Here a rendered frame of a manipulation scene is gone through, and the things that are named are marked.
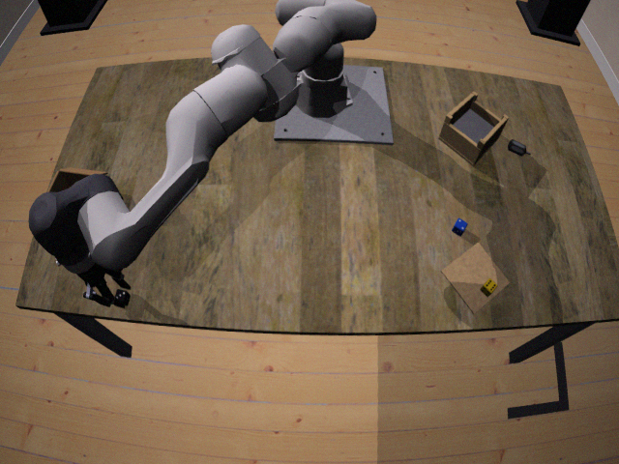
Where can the tan flat mat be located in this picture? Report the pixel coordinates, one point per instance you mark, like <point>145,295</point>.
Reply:
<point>468,273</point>

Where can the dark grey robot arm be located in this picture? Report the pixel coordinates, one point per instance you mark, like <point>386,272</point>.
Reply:
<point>94,207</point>

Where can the yellow die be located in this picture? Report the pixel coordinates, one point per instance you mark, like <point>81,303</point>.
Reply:
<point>488,287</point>

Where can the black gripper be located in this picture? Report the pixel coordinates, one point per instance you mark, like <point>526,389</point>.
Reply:
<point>95,276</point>

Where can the black die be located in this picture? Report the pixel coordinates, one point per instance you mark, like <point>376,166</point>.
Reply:
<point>123,296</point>

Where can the brown wooden open-top crate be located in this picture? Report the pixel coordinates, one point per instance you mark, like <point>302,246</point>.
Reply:
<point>471,120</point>

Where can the open brown cardboard box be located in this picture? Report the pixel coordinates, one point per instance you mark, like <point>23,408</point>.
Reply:
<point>65,178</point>

